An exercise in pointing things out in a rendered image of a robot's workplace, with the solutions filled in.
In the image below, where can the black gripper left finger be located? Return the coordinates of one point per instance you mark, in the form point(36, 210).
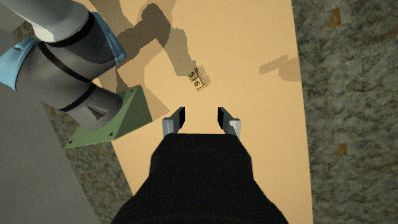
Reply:
point(173, 123)

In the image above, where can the beige number cube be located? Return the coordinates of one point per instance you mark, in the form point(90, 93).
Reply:
point(192, 74)
point(197, 83)

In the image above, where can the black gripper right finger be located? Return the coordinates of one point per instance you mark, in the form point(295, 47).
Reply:
point(229, 124)

